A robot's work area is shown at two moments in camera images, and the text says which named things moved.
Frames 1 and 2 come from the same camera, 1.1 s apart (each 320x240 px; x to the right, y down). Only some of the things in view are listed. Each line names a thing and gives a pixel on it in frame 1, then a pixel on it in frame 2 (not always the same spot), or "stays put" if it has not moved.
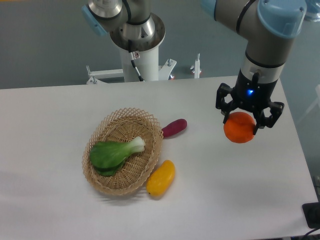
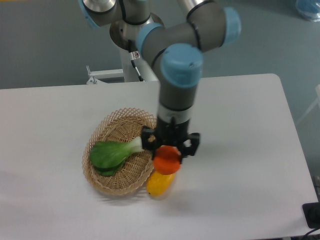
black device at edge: x=311 y=211 stays put
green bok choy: x=107 y=157 stays put
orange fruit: x=239 y=127 to x=167 y=159
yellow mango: x=159 y=181 stays put
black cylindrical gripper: x=253 y=95 to x=170 y=134
